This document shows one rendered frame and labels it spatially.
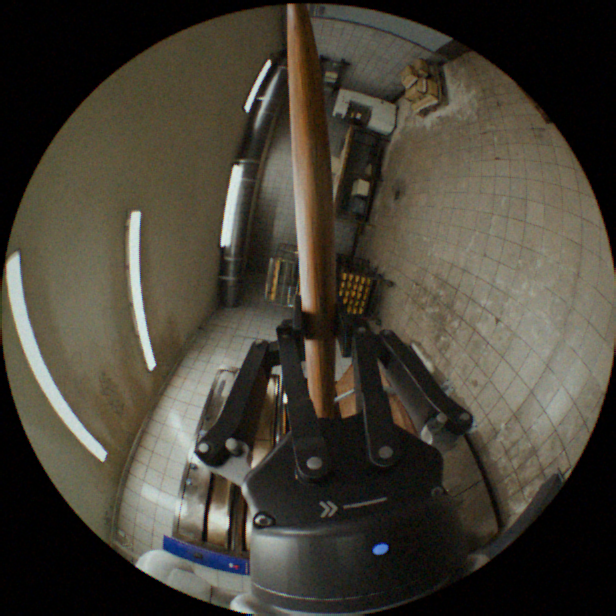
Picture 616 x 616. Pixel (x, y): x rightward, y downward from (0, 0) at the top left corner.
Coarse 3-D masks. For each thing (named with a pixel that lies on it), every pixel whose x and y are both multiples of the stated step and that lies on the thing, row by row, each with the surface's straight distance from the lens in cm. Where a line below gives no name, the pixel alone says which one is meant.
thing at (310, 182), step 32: (288, 32) 31; (288, 64) 24; (320, 96) 20; (320, 128) 18; (320, 160) 16; (320, 192) 16; (320, 224) 16; (320, 256) 16; (320, 288) 17; (320, 320) 18; (320, 352) 20; (320, 384) 22; (320, 416) 27
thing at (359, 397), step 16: (368, 336) 15; (352, 352) 17; (368, 352) 14; (368, 368) 12; (368, 384) 11; (368, 400) 10; (384, 400) 10; (368, 416) 9; (384, 416) 9; (368, 432) 9; (384, 432) 9; (368, 448) 8; (384, 448) 8; (368, 464) 8; (384, 464) 8
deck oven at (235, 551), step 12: (336, 396) 225; (336, 408) 214; (276, 420) 193; (288, 420) 286; (240, 492) 163; (240, 504) 161; (240, 516) 160; (240, 528) 159; (180, 540) 169; (192, 540) 166; (240, 540) 159; (216, 552) 163; (228, 552) 161; (240, 552) 160
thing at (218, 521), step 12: (216, 480) 169; (228, 480) 164; (216, 492) 165; (228, 492) 161; (216, 504) 163; (228, 504) 157; (216, 516) 162; (228, 516) 155; (204, 528) 166; (216, 528) 161; (228, 528) 155; (204, 540) 166; (216, 540) 161; (228, 540) 156
